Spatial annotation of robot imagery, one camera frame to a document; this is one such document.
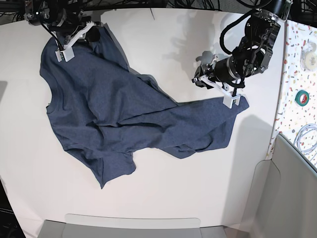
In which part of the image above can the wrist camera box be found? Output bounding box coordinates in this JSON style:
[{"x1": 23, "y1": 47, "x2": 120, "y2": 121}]
[
  {"x1": 55, "y1": 47, "x2": 74, "y2": 62},
  {"x1": 222, "y1": 94, "x2": 241, "y2": 109}
]

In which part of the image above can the coiled white cable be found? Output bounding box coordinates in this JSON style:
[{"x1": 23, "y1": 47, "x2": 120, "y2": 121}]
[{"x1": 293, "y1": 123, "x2": 317, "y2": 156}]

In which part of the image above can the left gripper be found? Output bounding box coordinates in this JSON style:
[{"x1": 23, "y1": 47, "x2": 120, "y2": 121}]
[{"x1": 192, "y1": 52, "x2": 242, "y2": 96}]

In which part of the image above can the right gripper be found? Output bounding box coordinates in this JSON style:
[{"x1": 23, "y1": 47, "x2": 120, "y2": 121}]
[{"x1": 55, "y1": 21, "x2": 101, "y2": 50}]

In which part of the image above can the grey panel at bottom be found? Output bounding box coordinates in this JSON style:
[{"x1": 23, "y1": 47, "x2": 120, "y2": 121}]
[{"x1": 38, "y1": 214, "x2": 226, "y2": 238}]

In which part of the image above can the terrazzo patterned side surface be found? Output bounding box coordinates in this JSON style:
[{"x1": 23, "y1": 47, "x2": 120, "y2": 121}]
[{"x1": 266, "y1": 20, "x2": 317, "y2": 166}]

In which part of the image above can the clear tape dispenser roll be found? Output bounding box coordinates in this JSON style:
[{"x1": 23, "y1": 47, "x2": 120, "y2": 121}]
[{"x1": 300, "y1": 42, "x2": 317, "y2": 72}]

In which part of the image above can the dark blue t-shirt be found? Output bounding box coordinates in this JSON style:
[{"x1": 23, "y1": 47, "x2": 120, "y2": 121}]
[{"x1": 40, "y1": 27, "x2": 249, "y2": 186}]

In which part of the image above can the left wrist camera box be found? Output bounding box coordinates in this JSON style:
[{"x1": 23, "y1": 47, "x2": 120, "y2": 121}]
[{"x1": 222, "y1": 94, "x2": 241, "y2": 109}]

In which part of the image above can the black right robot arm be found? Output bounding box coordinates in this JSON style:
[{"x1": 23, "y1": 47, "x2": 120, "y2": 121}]
[{"x1": 24, "y1": 0, "x2": 101, "y2": 52}]

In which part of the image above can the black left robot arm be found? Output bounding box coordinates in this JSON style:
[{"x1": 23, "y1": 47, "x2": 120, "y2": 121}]
[{"x1": 192, "y1": 0, "x2": 293, "y2": 97}]

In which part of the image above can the grey panel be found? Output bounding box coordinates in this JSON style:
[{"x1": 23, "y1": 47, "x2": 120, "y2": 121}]
[
  {"x1": 240, "y1": 134, "x2": 317, "y2": 238},
  {"x1": 38, "y1": 214, "x2": 226, "y2": 238}
]

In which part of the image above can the green tape roll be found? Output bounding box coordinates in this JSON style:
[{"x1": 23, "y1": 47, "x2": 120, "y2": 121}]
[{"x1": 295, "y1": 90, "x2": 310, "y2": 107}]

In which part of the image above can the grey panel at right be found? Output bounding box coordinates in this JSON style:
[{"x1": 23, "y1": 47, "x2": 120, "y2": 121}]
[{"x1": 240, "y1": 134, "x2": 317, "y2": 238}]

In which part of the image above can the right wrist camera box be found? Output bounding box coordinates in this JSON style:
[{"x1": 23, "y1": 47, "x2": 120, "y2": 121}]
[{"x1": 55, "y1": 47, "x2": 74, "y2": 62}]

